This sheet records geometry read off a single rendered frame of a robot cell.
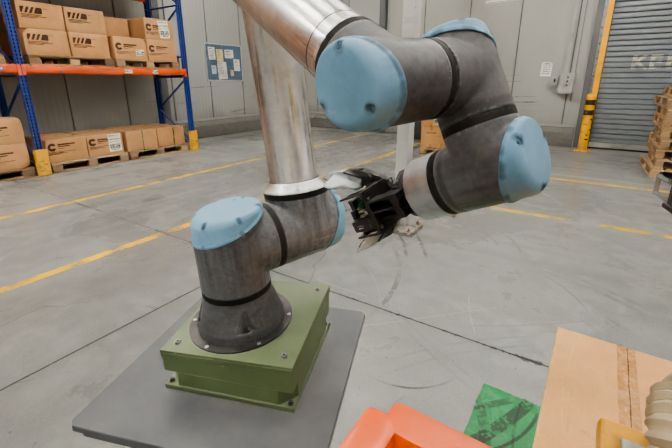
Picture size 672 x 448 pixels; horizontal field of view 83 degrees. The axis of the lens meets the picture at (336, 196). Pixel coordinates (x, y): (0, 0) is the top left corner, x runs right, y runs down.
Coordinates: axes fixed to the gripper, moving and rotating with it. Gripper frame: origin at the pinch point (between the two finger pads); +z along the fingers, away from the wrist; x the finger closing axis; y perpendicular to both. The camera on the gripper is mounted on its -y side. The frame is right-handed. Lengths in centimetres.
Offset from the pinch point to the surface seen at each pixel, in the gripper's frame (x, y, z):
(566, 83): 76, -884, 200
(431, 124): 21, -595, 350
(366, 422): 3, 37, -37
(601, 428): 21.6, 17.7, -38.5
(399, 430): 4, 36, -39
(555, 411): 76, -34, -1
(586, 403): 80, -42, -5
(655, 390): 18.9, 15.4, -42.9
